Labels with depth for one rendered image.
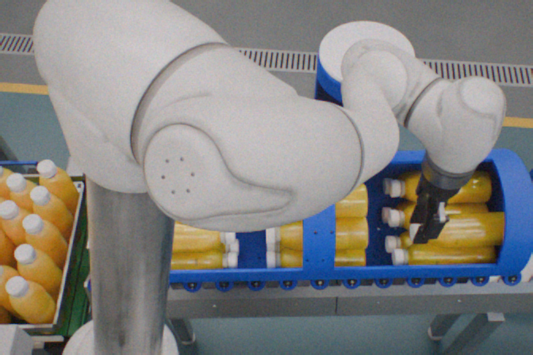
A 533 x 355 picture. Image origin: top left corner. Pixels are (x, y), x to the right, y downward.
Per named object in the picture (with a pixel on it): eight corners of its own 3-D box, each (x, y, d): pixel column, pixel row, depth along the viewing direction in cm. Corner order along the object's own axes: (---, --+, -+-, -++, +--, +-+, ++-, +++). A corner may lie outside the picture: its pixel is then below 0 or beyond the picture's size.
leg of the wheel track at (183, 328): (194, 345, 218) (168, 283, 165) (180, 345, 218) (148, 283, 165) (195, 330, 221) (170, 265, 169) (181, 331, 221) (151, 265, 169)
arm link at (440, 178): (473, 131, 97) (464, 150, 102) (422, 131, 97) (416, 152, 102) (485, 173, 92) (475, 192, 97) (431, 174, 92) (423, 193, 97)
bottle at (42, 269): (78, 286, 136) (50, 250, 119) (56, 310, 133) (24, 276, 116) (57, 271, 139) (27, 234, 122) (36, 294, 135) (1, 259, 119)
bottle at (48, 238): (43, 262, 140) (10, 225, 123) (67, 244, 143) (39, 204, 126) (59, 281, 137) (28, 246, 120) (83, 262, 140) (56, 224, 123)
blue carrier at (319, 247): (499, 292, 130) (552, 248, 104) (128, 299, 130) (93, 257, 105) (475, 185, 143) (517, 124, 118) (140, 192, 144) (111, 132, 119)
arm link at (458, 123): (497, 152, 94) (435, 110, 100) (532, 89, 81) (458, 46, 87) (460, 188, 90) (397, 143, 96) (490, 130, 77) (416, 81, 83)
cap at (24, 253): (39, 253, 119) (36, 250, 118) (25, 267, 118) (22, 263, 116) (27, 244, 121) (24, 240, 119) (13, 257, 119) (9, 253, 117)
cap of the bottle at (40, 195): (51, 189, 129) (48, 185, 127) (47, 204, 126) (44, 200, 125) (35, 189, 129) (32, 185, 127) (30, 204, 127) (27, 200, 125)
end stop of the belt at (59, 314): (60, 328, 125) (55, 323, 123) (57, 328, 125) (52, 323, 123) (89, 181, 147) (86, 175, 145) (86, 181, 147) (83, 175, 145)
